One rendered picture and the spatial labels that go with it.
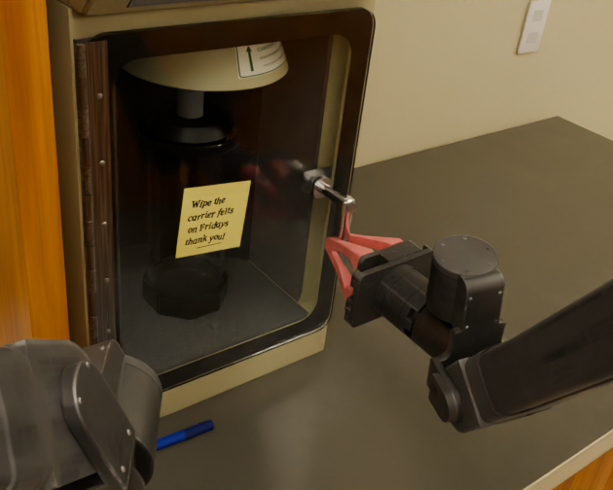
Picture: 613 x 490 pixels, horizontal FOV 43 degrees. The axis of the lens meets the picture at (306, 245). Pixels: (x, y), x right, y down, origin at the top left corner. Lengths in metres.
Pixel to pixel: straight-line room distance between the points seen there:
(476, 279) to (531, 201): 0.85
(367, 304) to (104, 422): 0.46
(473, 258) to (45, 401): 0.45
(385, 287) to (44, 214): 0.34
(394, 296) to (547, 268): 0.58
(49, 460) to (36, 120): 0.30
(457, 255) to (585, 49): 1.37
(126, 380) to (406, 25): 1.16
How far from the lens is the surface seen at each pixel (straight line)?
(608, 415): 1.06
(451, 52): 1.63
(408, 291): 0.75
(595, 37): 2.03
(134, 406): 0.43
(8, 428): 0.29
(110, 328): 0.78
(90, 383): 0.34
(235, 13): 0.71
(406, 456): 0.91
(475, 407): 0.66
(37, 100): 0.55
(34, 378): 0.31
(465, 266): 0.67
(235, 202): 0.78
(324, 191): 0.83
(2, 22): 0.53
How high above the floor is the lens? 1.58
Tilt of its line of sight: 32 degrees down
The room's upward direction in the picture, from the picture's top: 7 degrees clockwise
